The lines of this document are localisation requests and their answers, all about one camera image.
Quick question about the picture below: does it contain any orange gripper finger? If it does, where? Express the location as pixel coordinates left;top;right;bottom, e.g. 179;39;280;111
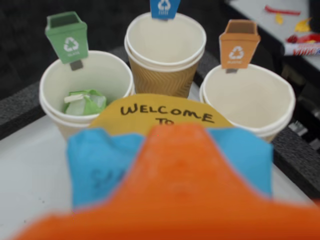
9;124;320;240

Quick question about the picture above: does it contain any blue paper wad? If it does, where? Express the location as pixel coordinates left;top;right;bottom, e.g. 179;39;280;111
66;127;275;210

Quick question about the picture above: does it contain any green paper wad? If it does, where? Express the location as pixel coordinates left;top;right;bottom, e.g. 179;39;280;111
62;89;108;116

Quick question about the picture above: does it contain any yellow welcome sign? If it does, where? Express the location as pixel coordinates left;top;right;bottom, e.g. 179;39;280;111
88;93;236;137

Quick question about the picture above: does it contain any paper cup with orange tag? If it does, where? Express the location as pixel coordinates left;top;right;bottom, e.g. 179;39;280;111
199;63;297;143

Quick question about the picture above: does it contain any small metal clamp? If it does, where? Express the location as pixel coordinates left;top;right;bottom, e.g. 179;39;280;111
289;121;308;136

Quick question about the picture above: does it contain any paper cup with green tag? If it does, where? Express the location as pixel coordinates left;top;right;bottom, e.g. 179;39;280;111
38;49;136;141

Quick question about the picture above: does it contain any paper cup with blue tag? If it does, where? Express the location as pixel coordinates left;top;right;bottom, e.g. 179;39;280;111
124;11;207;99

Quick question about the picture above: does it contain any orange recycling bin tag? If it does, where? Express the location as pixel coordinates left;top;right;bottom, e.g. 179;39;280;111
219;19;261;75

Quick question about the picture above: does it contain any green recycling bin tag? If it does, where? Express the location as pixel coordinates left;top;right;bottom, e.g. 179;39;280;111
44;11;89;71

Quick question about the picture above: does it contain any white table with black edge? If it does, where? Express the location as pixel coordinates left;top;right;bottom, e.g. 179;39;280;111
224;0;320;72

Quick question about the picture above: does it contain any blue recycling bin tag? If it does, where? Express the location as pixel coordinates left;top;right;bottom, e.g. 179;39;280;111
149;0;181;22

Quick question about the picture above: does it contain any red and yellow wrapper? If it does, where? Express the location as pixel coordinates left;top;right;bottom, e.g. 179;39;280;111
286;33;320;45

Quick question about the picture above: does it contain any large yellow wrapper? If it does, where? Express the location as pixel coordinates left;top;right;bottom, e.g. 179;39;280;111
294;17;313;33

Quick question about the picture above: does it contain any long red wrapper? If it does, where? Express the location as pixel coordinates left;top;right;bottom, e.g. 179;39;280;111
264;5;301;16

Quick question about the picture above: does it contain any black box object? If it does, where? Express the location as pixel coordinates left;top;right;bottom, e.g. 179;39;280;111
308;0;320;33

